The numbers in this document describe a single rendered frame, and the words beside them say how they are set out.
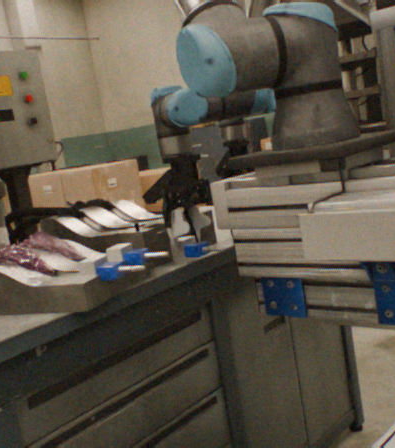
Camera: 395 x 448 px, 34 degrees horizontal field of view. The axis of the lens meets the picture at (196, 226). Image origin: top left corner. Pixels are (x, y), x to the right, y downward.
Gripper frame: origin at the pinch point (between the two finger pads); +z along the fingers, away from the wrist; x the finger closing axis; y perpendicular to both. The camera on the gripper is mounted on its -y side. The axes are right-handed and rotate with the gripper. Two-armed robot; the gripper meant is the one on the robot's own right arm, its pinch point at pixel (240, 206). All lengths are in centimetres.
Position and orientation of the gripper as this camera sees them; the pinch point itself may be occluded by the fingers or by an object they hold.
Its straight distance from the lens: 194.0
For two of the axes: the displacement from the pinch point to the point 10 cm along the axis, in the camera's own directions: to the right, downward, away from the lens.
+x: 8.5, -2.2, 4.8
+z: 1.7, 9.8, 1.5
